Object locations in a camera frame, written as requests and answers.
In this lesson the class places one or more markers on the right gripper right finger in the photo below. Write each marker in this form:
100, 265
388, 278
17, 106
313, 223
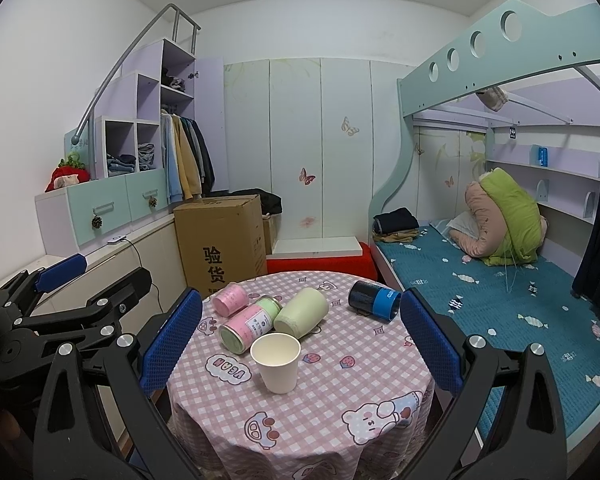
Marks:
527, 439

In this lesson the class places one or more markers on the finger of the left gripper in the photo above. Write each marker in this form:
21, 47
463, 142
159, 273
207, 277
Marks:
116, 300
61, 273

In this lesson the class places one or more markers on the white paper cup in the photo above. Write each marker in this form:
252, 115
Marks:
277, 356

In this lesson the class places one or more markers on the pink fuzzy cup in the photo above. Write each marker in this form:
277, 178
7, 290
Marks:
229, 300

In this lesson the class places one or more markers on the pale green fuzzy cup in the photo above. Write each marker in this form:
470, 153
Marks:
302, 313

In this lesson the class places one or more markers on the black blue cylinder cup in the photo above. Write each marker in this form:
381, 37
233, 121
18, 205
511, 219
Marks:
374, 300

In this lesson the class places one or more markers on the teal drawer cabinet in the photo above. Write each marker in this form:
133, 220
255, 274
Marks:
85, 217

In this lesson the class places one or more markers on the cream low cabinet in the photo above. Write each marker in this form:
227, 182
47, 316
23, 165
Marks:
154, 247

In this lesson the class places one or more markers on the red strawberry plush toy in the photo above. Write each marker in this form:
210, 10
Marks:
70, 171

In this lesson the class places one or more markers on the teal patterned bed mattress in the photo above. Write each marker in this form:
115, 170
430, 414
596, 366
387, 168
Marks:
512, 307

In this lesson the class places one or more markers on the brown cardboard box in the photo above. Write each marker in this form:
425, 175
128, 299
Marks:
221, 240

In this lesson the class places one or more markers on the pink green lidded jar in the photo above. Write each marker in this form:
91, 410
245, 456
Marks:
246, 326

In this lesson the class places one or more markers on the purple stair shelf unit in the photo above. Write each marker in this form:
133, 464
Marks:
161, 76

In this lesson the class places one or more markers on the hanging clothes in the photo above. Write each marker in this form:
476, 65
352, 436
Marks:
185, 158

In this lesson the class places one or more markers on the pink checkered tablecloth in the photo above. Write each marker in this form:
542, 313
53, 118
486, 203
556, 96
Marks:
360, 405

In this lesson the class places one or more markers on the green pink plush pillow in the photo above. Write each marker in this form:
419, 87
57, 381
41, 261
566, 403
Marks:
502, 224

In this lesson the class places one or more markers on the red storage bench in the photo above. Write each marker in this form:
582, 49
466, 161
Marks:
333, 254

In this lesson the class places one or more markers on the folded dark clothes pile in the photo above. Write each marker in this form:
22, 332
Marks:
395, 226

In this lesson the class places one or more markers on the white butterfly wardrobe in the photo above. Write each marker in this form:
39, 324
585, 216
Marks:
323, 134

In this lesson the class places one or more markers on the blue box on shelf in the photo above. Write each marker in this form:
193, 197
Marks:
542, 156

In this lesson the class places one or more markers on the teal bunk bed frame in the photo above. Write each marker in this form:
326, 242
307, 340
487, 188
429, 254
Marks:
517, 79

